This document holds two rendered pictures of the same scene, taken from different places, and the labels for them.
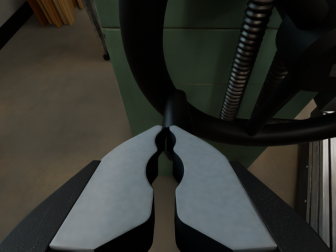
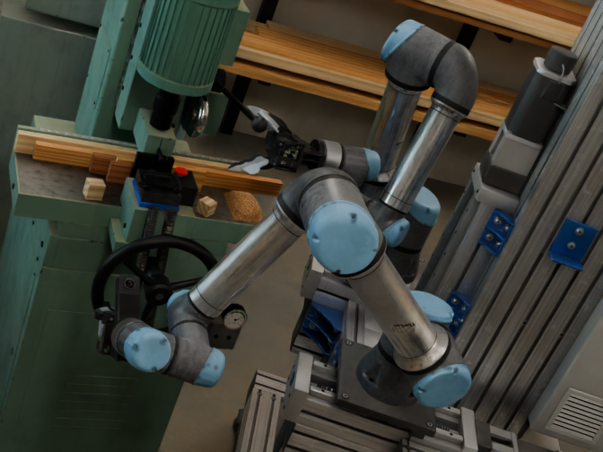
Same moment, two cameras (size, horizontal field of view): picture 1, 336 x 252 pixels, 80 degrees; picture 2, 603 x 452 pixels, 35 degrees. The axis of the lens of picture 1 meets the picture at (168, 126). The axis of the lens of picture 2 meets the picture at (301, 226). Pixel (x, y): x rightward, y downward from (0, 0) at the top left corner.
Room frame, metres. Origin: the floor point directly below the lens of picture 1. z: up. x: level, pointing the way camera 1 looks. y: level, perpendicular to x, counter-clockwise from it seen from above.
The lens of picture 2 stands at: (-1.53, 0.50, 2.04)
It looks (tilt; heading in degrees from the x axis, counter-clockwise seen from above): 28 degrees down; 332
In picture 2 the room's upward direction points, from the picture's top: 22 degrees clockwise
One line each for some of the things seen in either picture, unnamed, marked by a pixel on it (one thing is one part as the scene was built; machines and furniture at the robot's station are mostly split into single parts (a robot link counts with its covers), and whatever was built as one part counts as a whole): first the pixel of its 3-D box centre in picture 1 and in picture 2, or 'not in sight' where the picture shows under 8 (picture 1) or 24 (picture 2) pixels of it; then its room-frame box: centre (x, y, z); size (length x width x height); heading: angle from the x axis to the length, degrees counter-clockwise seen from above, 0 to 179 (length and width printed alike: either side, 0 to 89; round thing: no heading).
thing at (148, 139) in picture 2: not in sight; (153, 137); (0.49, -0.11, 0.99); 0.14 x 0.07 x 0.09; 0
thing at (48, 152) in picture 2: not in sight; (163, 169); (0.47, -0.15, 0.92); 0.62 x 0.02 x 0.04; 90
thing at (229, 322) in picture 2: not in sight; (232, 317); (0.26, -0.37, 0.65); 0.06 x 0.04 x 0.08; 90
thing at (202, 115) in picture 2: not in sight; (196, 115); (0.60, -0.24, 1.02); 0.12 x 0.03 x 0.12; 0
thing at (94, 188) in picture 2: not in sight; (93, 188); (0.33, 0.03, 0.92); 0.04 x 0.03 x 0.04; 97
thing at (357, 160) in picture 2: not in sight; (353, 163); (0.28, -0.54, 1.12); 0.11 x 0.08 x 0.09; 90
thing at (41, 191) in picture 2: not in sight; (144, 208); (0.36, -0.10, 0.87); 0.61 x 0.30 x 0.06; 90
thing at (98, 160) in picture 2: not in sight; (138, 169); (0.44, -0.09, 0.92); 0.23 x 0.02 x 0.04; 90
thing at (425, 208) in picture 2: not in sight; (410, 213); (0.33, -0.77, 0.98); 0.13 x 0.12 x 0.14; 42
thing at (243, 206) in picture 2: not in sight; (245, 203); (0.38, -0.35, 0.91); 0.12 x 0.09 x 0.03; 0
